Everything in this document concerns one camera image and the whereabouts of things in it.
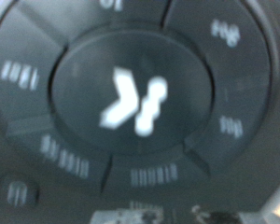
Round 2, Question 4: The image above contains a black Keurig coffee machine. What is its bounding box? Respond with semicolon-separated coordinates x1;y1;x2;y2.
0;0;280;224

